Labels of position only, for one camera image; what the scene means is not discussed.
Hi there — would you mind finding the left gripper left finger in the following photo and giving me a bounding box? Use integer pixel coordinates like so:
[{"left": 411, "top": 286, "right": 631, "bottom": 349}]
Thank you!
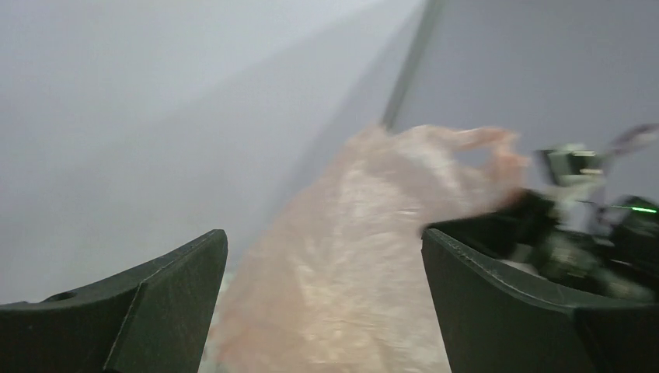
[{"left": 1, "top": 229, "right": 228, "bottom": 373}]

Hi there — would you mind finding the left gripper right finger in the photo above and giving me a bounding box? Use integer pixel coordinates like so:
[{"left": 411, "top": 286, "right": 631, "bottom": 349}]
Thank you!
[{"left": 421, "top": 229, "right": 658, "bottom": 373}]

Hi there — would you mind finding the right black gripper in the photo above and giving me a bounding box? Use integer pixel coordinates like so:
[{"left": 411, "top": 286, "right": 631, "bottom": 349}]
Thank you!
[{"left": 426, "top": 193, "right": 654, "bottom": 302}]

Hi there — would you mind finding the pink plastic trash bag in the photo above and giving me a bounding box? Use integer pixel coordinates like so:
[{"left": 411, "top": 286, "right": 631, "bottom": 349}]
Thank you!
[{"left": 199, "top": 125, "right": 526, "bottom": 372}]

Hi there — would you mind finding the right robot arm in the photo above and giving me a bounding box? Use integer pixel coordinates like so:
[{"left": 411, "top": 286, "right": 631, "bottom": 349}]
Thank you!
[{"left": 430, "top": 190, "right": 658, "bottom": 303}]

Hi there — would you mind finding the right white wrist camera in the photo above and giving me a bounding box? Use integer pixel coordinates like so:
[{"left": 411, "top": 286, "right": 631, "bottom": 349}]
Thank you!
[{"left": 536, "top": 144, "right": 605, "bottom": 203}]

